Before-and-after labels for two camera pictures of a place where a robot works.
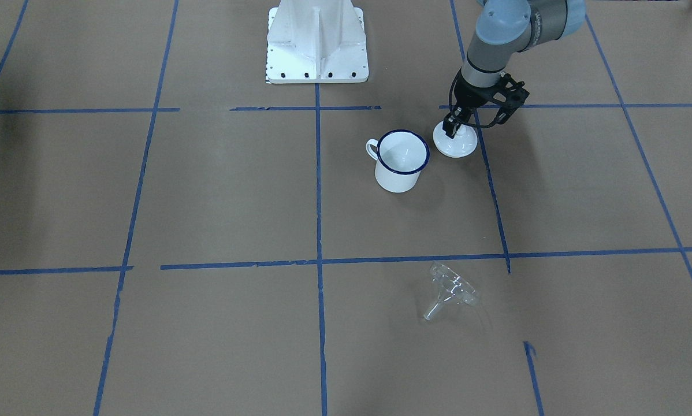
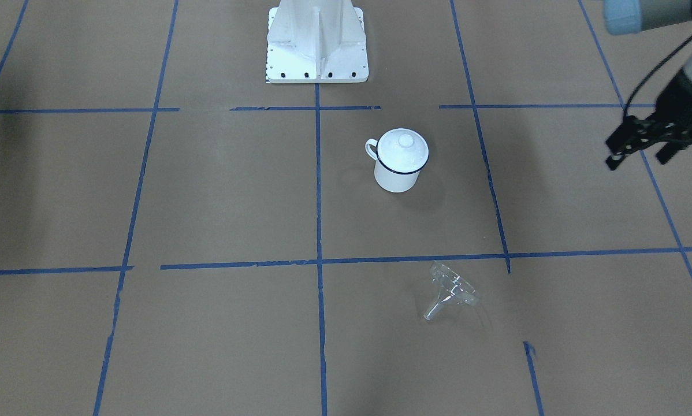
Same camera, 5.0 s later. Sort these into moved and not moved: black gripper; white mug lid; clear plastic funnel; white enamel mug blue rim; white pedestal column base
Moved: white mug lid; black gripper
Not moved: white enamel mug blue rim; white pedestal column base; clear plastic funnel
